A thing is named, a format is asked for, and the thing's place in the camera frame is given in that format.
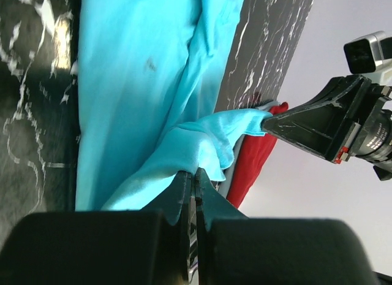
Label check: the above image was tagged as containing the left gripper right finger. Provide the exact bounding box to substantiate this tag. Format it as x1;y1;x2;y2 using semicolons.
194;169;379;284

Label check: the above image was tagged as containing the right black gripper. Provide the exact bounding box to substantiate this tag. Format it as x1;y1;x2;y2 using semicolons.
262;75;391;181

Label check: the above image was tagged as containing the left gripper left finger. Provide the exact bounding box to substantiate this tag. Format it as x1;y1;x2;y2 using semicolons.
1;172;192;284

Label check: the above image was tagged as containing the cyan polo shirt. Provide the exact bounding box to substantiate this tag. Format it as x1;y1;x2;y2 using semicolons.
75;0;270;211

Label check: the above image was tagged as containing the folded grey-blue shirt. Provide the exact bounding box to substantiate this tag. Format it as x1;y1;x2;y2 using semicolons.
216;101;280;198

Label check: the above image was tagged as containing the folded red shirt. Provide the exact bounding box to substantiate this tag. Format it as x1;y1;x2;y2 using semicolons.
226;101;289;208

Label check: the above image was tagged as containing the black marble pattern mat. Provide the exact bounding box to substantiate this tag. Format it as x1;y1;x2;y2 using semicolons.
1;0;313;240

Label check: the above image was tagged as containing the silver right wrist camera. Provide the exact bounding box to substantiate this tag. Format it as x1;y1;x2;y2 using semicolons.
344;31;391;86

